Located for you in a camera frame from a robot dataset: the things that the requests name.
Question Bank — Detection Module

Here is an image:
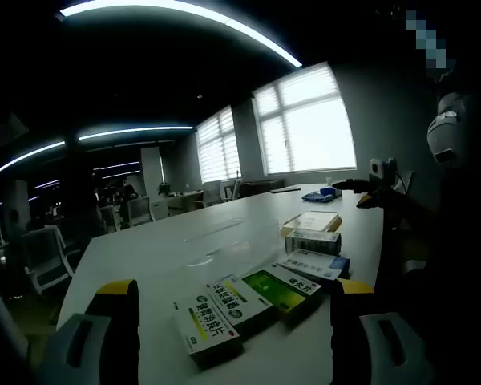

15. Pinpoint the ceiling light strip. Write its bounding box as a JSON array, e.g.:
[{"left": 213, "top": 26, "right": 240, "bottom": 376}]
[
  {"left": 58, "top": 0, "right": 305, "bottom": 68},
  {"left": 0, "top": 139, "right": 67, "bottom": 181},
  {"left": 78, "top": 125, "right": 196, "bottom": 141}
]

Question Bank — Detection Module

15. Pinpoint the narrow window with blinds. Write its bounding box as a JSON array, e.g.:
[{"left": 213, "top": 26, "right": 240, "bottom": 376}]
[{"left": 195, "top": 105, "right": 242, "bottom": 184}]

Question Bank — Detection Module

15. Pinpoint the blue cloth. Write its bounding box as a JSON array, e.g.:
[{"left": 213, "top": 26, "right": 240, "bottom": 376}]
[{"left": 301, "top": 191, "right": 334, "bottom": 204}]

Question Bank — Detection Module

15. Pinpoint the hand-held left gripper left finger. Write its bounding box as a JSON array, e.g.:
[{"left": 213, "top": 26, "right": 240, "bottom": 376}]
[{"left": 38, "top": 278, "right": 141, "bottom": 385}]

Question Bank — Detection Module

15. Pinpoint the white office chair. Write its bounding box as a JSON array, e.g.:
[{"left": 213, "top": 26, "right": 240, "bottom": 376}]
[
  {"left": 124, "top": 195, "right": 156, "bottom": 226},
  {"left": 21, "top": 223, "right": 76, "bottom": 296},
  {"left": 202, "top": 179, "right": 224, "bottom": 208}
]

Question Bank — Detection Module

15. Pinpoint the green white medicine box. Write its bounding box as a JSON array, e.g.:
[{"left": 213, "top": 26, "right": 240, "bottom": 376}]
[{"left": 240, "top": 268, "right": 325, "bottom": 326}]

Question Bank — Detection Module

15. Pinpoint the wide window with blinds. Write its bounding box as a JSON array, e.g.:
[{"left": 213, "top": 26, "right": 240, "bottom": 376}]
[{"left": 251, "top": 61, "right": 358, "bottom": 176}]

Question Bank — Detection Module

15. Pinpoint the dark low sofa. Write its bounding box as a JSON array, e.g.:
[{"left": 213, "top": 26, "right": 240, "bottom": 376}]
[{"left": 239, "top": 178, "right": 286, "bottom": 198}]

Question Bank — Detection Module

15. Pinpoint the white yellow-striped medicine box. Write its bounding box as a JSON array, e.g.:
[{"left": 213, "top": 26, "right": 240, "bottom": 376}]
[{"left": 172, "top": 291, "right": 245, "bottom": 369}]

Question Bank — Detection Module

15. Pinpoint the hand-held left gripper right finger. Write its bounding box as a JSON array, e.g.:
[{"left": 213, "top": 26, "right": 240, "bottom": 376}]
[{"left": 328, "top": 278, "right": 436, "bottom": 385}]

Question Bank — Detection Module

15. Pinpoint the white chest-worn device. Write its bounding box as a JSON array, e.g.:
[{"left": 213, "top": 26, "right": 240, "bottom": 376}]
[{"left": 426, "top": 91, "right": 468, "bottom": 165}]

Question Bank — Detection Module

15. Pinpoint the person's dark upper body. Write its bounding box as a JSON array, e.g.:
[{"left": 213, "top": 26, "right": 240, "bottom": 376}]
[{"left": 384, "top": 59, "right": 481, "bottom": 385}]

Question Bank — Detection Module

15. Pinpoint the green cartoon medicine box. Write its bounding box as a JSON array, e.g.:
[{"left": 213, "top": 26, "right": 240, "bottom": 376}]
[{"left": 205, "top": 271, "right": 282, "bottom": 341}]

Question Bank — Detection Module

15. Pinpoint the clear lid with yellow clasps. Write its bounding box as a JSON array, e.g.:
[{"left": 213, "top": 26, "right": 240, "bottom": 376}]
[{"left": 281, "top": 210, "right": 342, "bottom": 234}]

